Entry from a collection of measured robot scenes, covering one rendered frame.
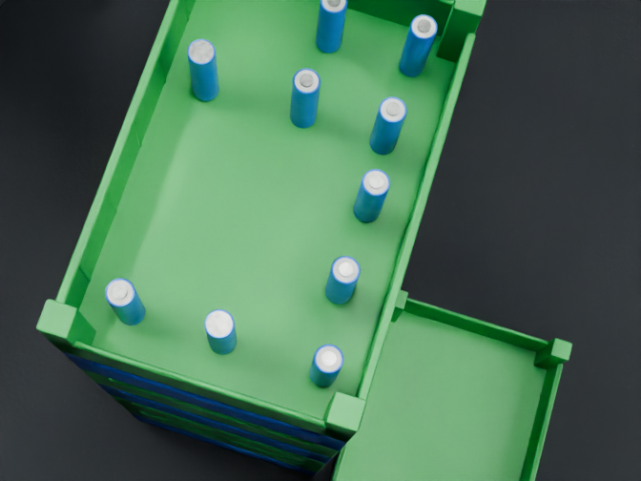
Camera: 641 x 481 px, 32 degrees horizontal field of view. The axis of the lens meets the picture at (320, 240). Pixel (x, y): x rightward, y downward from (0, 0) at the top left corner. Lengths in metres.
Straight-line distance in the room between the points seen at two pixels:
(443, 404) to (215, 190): 0.54
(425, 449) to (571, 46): 0.52
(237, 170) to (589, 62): 0.70
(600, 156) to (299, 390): 0.69
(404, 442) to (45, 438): 0.39
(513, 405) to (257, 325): 0.56
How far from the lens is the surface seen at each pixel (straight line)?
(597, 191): 1.32
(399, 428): 1.22
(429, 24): 0.74
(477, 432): 1.23
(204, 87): 0.76
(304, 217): 0.75
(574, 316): 1.28
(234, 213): 0.75
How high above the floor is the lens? 1.21
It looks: 75 degrees down
